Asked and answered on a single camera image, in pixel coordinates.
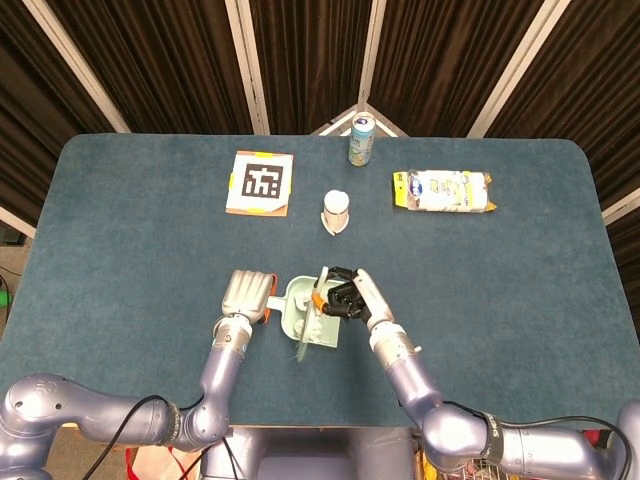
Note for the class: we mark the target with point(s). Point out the mint green hand broom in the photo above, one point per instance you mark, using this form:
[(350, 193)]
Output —
[(303, 347)]

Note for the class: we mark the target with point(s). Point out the white partition frame post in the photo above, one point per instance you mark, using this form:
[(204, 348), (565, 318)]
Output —
[(75, 65), (515, 70), (247, 65), (371, 50)]

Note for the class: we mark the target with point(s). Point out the blue felt table mat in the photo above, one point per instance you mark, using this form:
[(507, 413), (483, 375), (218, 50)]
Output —
[(150, 250)]

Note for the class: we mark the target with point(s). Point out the mint green dustpan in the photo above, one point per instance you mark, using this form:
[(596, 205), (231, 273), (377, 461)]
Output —
[(330, 335)]

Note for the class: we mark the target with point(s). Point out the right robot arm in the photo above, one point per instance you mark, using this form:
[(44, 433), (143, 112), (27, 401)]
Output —
[(410, 380)]

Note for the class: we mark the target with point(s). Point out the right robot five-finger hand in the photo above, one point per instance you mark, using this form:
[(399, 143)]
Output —
[(370, 300)]

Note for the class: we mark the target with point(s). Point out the fiducial marker card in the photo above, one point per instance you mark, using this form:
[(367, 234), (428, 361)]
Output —
[(260, 182)]

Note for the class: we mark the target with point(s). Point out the white paper scraps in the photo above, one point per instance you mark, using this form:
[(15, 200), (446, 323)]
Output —
[(316, 332)]

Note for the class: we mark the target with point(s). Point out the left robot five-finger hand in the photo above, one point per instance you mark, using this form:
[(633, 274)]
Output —
[(245, 295)]

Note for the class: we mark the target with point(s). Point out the black box device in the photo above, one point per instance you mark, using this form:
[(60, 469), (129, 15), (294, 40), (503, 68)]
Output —
[(10, 235)]

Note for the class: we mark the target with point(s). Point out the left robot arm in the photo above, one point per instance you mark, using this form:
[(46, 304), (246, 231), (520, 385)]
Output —
[(220, 370)]

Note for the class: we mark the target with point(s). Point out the white and yellow snack bag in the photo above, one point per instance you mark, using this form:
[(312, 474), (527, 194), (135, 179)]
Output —
[(445, 192)]

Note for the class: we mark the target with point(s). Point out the red and white bag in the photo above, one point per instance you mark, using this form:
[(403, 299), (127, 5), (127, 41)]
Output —
[(160, 462)]

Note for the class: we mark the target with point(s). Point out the grey robot torso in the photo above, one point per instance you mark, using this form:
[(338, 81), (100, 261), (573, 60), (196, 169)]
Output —
[(310, 455)]

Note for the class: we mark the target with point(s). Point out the green object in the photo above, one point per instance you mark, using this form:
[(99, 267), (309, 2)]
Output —
[(4, 300)]

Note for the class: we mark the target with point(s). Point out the light blue drink can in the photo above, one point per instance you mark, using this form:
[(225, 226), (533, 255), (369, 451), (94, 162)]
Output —
[(361, 145)]

